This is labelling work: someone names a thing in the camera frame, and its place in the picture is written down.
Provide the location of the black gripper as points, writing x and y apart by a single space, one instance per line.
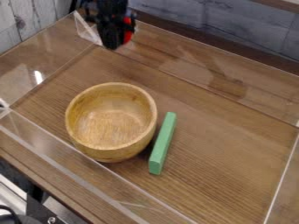
110 13

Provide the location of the wooden bowl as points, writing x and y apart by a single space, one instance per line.
110 121

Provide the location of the green rectangular block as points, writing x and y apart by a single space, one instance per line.
161 144

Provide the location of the clear acrylic front wall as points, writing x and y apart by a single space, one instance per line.
86 187

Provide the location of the black metal bracket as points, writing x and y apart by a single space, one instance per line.
40 213

